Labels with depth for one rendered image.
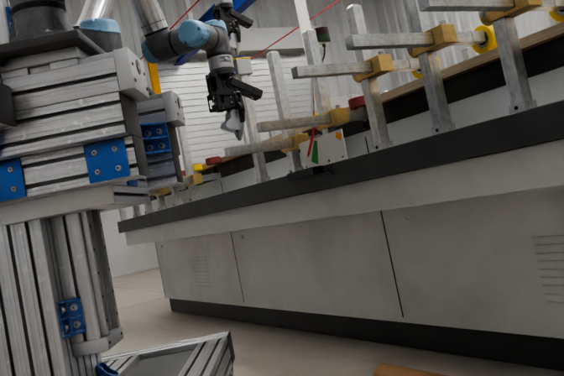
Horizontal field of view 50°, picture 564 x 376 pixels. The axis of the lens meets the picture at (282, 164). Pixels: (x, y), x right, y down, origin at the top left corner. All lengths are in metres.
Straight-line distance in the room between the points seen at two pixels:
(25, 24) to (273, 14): 10.15
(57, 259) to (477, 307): 1.23
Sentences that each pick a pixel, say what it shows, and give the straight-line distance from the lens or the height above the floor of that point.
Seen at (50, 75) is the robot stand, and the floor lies 0.97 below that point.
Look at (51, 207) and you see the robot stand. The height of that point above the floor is 0.70.
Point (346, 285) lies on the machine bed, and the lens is 2.47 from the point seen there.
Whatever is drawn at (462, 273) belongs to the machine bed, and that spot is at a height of 0.28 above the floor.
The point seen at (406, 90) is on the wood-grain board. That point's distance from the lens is 1.98.
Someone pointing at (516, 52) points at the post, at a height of 0.84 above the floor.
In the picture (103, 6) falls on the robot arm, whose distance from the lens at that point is 2.15.
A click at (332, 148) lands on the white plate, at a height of 0.75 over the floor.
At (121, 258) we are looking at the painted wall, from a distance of 9.53.
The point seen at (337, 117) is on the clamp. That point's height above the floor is 0.84.
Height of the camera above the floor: 0.60
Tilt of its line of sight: 4 degrees up
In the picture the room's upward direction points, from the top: 11 degrees counter-clockwise
